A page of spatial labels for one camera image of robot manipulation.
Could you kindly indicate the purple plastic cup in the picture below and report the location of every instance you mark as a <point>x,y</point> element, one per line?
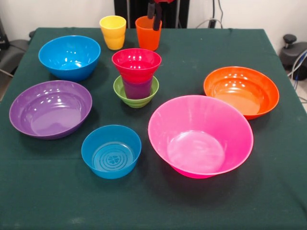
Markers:
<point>138,91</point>

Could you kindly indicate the yellow plastic cup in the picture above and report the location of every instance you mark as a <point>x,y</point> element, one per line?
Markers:
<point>112,36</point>

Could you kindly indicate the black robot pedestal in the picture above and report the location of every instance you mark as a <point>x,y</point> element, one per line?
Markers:
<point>134,9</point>

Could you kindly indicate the green plastic bowl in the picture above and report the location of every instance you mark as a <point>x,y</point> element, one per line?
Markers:
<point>139,103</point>

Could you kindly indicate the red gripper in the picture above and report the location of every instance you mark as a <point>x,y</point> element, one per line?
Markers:
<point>164,1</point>

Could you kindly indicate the dark green tablecloth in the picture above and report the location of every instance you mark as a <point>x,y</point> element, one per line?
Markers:
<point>153,203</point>

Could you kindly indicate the red plastic bowl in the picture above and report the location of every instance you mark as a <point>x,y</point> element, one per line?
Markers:
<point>136,67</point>

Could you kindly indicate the purple plastic bowl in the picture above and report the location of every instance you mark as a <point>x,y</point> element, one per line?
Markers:
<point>48,112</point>

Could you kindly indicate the pink plastic bowl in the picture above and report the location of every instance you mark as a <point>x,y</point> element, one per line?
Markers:
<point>199,143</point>

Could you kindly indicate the black chair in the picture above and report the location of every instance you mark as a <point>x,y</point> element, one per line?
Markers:
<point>12,52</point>

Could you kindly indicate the orange plastic cup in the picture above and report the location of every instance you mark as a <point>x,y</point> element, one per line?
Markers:
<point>147,38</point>

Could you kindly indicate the large blue plastic bowl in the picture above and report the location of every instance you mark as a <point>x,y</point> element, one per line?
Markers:
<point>69,62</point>

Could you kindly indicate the orange plastic bowl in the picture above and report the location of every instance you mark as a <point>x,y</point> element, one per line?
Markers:
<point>239,93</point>

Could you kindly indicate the small blue plastic bowl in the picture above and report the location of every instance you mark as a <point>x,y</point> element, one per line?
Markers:
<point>110,155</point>

